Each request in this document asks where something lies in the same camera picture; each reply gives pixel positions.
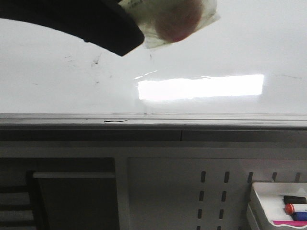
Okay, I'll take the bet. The white black-tipped whiteboard marker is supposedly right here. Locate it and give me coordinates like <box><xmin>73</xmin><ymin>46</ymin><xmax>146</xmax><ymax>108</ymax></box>
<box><xmin>119</xmin><ymin>0</ymin><xmax>220</xmax><ymax>49</ymax></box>

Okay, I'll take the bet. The blue-capped marker in tray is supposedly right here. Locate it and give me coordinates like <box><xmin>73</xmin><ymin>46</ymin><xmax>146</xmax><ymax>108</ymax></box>
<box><xmin>292</xmin><ymin>212</ymin><xmax>307</xmax><ymax>221</ymax></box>

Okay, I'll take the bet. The red-capped marker in tray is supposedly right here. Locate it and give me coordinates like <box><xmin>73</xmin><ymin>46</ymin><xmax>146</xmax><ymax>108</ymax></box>
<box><xmin>284</xmin><ymin>204</ymin><xmax>307</xmax><ymax>215</ymax></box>

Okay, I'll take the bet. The white whiteboard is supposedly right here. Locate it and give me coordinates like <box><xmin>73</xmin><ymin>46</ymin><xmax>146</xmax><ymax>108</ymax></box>
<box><xmin>0</xmin><ymin>0</ymin><xmax>307</xmax><ymax>127</ymax></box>

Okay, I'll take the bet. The black-capped marker in tray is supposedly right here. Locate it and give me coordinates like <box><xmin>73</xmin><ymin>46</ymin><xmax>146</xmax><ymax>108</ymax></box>
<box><xmin>283</xmin><ymin>195</ymin><xmax>307</xmax><ymax>205</ymax></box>

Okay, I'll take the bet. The grey perforated metal stand panel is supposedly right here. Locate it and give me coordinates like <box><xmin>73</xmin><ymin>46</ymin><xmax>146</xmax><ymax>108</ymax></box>
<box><xmin>0</xmin><ymin>128</ymin><xmax>307</xmax><ymax>230</ymax></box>

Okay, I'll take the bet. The pink marker in tray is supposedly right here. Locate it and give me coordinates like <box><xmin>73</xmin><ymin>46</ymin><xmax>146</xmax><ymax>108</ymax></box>
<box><xmin>272</xmin><ymin>220</ymin><xmax>307</xmax><ymax>227</ymax></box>

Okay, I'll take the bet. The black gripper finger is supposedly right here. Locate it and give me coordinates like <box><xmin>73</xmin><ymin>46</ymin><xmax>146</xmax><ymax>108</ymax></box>
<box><xmin>0</xmin><ymin>0</ymin><xmax>145</xmax><ymax>57</ymax></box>

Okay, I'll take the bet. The white plastic marker tray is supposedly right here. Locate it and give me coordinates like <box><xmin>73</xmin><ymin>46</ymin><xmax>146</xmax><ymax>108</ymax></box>
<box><xmin>247</xmin><ymin>182</ymin><xmax>307</xmax><ymax>230</ymax></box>

